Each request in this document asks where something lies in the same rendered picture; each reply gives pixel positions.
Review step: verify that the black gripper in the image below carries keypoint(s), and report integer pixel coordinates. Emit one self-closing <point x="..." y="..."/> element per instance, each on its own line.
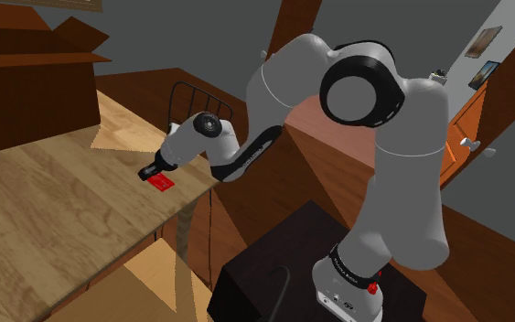
<point x="152" y="170"/>

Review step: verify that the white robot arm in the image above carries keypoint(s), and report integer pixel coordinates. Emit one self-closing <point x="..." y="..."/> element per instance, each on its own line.
<point x="399" y="178"/>

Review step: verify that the red flat card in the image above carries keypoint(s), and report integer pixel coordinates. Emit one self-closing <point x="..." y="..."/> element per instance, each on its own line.
<point x="162" y="182"/>

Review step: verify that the light wooden table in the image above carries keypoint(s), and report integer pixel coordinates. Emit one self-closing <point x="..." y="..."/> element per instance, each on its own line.
<point x="61" y="196"/>

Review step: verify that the brown cardboard box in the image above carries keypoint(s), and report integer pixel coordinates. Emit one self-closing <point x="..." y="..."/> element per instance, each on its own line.
<point x="29" y="98"/>

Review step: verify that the dark robot stand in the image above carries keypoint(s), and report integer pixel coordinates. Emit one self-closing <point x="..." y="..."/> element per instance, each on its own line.
<point x="279" y="241"/>

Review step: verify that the orange wooden door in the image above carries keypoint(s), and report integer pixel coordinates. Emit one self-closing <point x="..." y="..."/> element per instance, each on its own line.
<point x="464" y="120"/>

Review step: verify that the dark framed wall picture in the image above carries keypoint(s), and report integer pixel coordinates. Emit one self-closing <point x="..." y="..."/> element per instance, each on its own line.
<point x="484" y="75"/>

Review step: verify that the brown framed wall picture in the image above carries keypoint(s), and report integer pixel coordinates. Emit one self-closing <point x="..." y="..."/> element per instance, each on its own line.
<point x="482" y="42"/>

